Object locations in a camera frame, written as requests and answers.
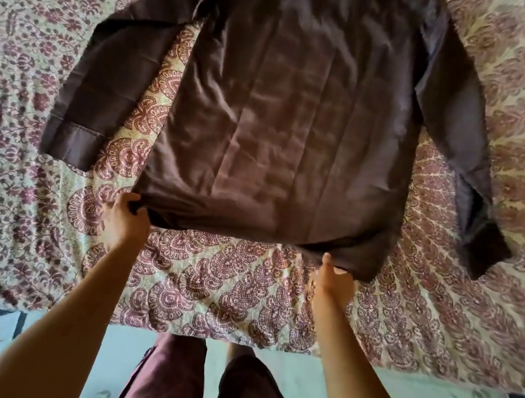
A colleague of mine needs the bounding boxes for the person's right hand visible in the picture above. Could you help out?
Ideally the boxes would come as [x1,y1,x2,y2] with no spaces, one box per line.
[304,250,364,318]

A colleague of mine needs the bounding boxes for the person's right forearm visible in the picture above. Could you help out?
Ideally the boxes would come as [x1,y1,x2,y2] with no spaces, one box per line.
[294,292,463,398]

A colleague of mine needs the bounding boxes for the person's left hand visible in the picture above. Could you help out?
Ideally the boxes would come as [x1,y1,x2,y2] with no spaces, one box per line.
[93,187,158,260]

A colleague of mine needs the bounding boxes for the maroon floral patterned bedspread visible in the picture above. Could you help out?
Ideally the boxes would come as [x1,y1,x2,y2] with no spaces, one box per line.
[0,0,525,397]

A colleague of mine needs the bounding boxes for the maroon trousers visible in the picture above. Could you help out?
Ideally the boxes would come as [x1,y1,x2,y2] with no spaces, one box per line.
[111,325,318,398]

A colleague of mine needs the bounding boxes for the person's left forearm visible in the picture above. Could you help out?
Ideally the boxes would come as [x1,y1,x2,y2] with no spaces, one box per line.
[0,227,146,398]

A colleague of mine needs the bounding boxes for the dark brown long-sleeved shirt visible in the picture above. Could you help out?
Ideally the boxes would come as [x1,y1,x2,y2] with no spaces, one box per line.
[26,0,525,306]

